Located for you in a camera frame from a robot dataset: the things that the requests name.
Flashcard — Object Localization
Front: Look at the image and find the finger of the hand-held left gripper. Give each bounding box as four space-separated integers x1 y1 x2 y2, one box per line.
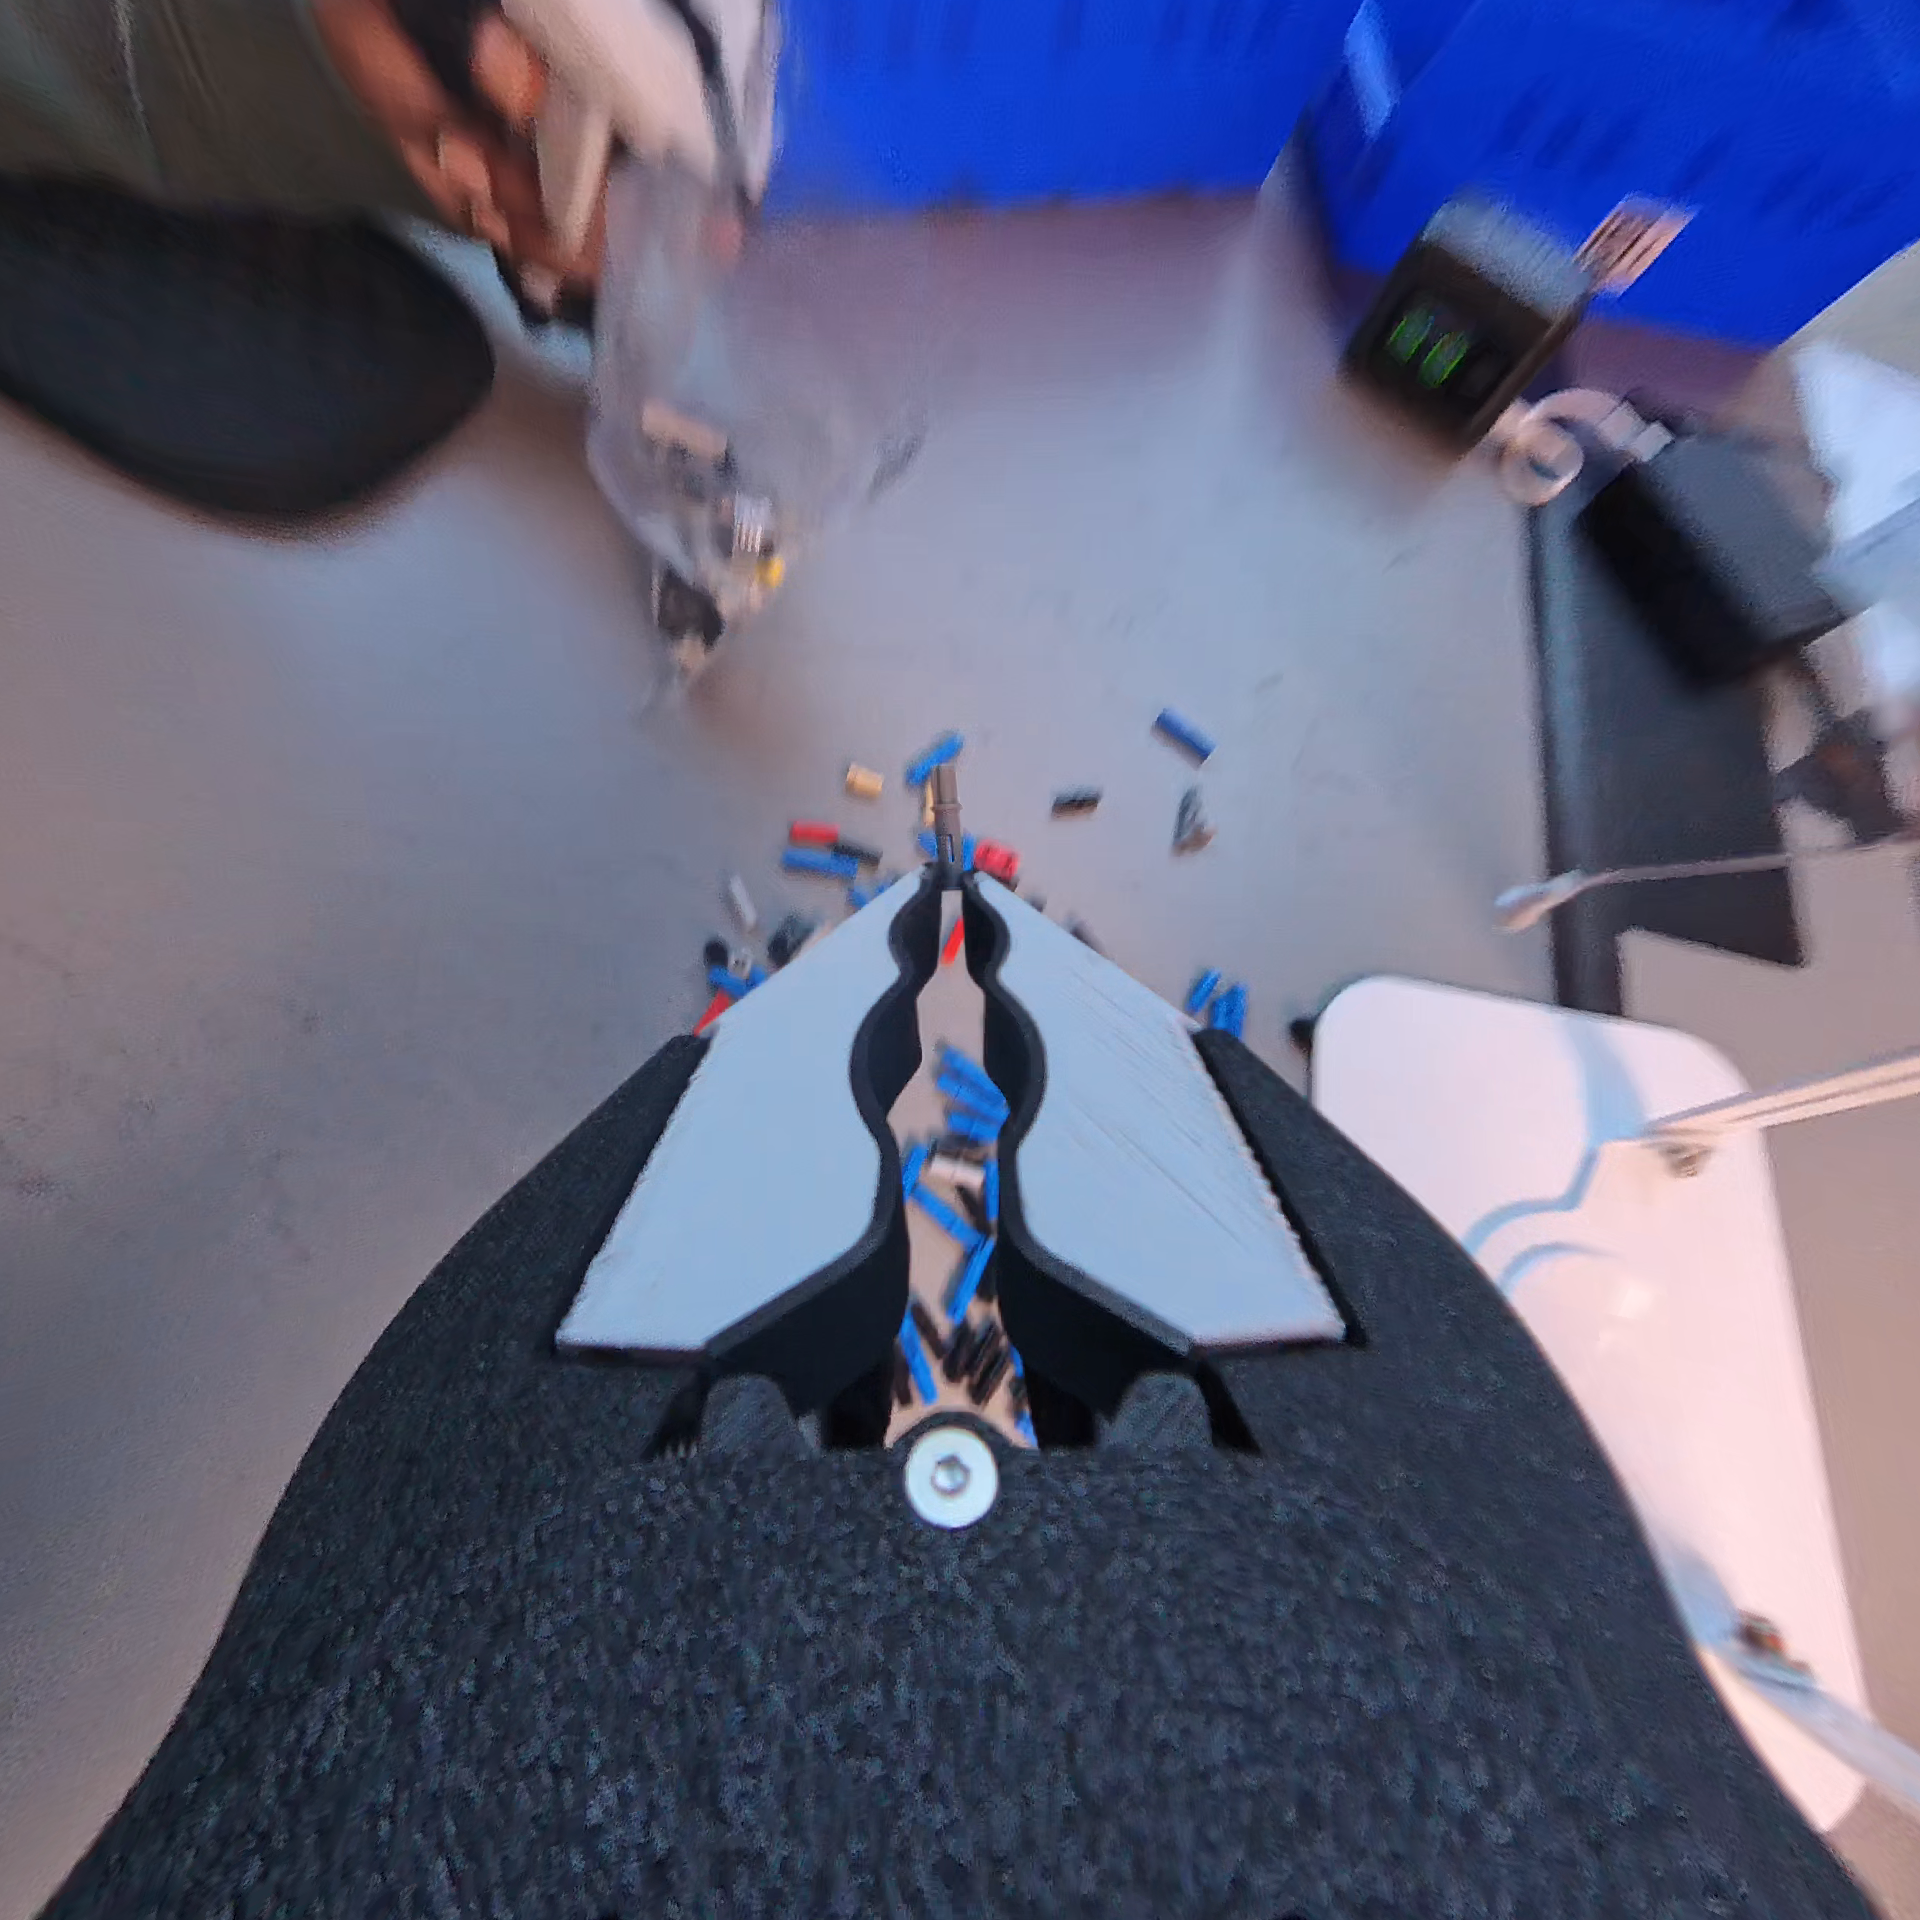
509 0 789 266

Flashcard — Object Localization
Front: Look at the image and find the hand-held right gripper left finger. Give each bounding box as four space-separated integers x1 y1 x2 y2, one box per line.
562 870 951 1366

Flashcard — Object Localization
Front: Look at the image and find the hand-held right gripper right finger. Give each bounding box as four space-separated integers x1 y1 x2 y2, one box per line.
961 879 1345 1356

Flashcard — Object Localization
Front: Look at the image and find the pile of small toy parts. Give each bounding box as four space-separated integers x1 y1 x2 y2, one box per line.
696 771 1257 1418

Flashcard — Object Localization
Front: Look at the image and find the clear plastic bag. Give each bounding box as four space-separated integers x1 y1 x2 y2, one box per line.
584 172 921 713

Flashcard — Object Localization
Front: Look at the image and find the person's left forearm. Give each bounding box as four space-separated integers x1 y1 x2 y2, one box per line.
0 0 382 218

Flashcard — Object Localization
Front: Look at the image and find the grey desk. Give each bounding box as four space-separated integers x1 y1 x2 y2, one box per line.
0 180 1920 1861

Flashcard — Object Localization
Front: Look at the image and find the person's left hand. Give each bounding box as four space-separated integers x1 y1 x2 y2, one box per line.
322 0 598 309

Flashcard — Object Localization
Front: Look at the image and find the blue plastic bin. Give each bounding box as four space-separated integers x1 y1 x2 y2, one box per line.
769 0 1369 218
1303 0 1920 351

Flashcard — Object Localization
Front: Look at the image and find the white booklet stand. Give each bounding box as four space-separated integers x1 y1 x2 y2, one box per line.
1317 852 1920 1830

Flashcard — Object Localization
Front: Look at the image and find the black chair armrest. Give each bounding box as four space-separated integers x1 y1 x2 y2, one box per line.
0 173 502 525

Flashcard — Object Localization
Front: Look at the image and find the black power plug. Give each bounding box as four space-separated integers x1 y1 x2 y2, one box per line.
1763 666 1910 848

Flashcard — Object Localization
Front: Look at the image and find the black power brick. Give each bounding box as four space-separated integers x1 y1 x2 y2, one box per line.
1582 435 1848 680

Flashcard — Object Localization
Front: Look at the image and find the black digital timer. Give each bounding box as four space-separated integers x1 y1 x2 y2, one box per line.
1341 197 1596 448

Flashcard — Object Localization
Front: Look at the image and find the white cable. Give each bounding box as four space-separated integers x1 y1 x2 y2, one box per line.
1493 390 1621 502

